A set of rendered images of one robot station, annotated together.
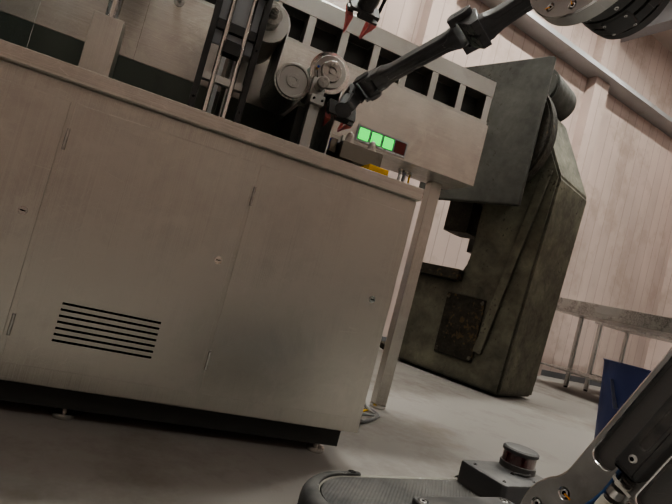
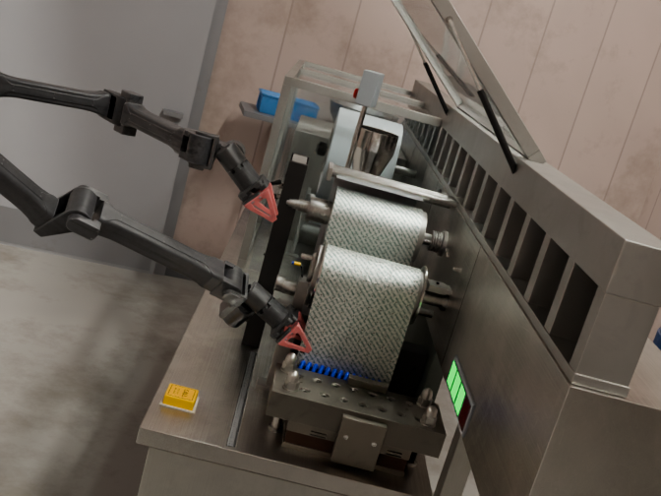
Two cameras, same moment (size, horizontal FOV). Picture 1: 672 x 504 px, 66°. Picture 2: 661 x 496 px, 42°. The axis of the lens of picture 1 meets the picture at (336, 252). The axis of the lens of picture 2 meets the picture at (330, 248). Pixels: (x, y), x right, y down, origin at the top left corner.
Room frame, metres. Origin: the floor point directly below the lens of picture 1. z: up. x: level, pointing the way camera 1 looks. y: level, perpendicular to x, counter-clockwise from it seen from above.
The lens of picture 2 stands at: (2.38, -1.72, 1.82)
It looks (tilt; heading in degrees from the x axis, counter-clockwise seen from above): 15 degrees down; 107
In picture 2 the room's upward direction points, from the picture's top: 16 degrees clockwise
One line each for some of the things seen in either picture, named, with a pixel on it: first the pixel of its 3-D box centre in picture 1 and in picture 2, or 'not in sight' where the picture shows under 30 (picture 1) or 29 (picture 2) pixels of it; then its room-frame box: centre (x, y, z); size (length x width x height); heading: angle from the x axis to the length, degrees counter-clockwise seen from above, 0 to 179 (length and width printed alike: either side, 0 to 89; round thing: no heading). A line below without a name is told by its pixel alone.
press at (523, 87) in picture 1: (484, 223); not in sight; (4.48, -1.19, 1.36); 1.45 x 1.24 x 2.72; 33
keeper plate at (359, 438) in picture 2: not in sight; (358, 443); (2.05, -0.01, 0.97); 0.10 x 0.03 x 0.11; 21
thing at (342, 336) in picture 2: (324, 122); (351, 341); (1.92, 0.17, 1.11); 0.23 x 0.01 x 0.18; 21
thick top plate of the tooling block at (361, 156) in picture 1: (341, 162); (355, 408); (2.00, 0.07, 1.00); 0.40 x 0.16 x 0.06; 21
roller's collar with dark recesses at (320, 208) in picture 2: (271, 18); (319, 210); (1.68, 0.41, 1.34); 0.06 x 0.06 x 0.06; 21
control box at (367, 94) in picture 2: not in sight; (367, 88); (1.62, 0.71, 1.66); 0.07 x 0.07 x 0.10; 5
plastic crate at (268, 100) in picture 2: not in sight; (286, 106); (0.49, 2.92, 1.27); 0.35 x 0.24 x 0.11; 31
